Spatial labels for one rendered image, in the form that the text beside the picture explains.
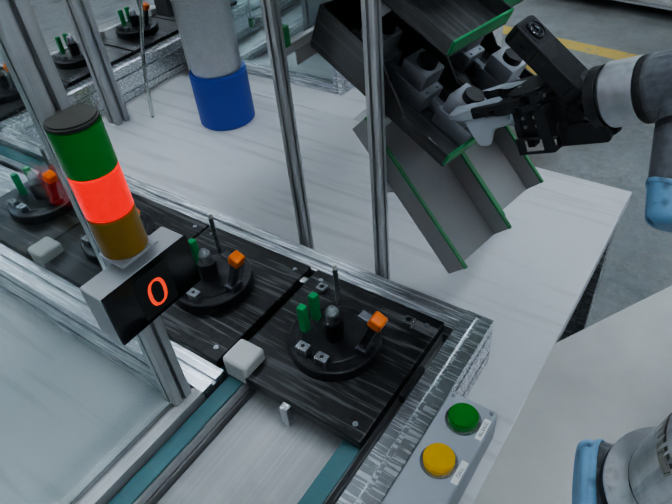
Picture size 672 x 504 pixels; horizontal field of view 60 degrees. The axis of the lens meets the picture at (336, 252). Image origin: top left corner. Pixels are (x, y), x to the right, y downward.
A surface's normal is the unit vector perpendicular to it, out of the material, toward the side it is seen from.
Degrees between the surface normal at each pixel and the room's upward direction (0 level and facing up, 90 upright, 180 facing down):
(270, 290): 0
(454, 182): 45
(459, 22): 25
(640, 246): 0
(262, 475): 0
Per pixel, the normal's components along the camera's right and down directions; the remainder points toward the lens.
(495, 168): 0.44, -0.23
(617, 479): -0.77, -0.46
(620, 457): -0.66, -0.69
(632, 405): -0.08, -0.75
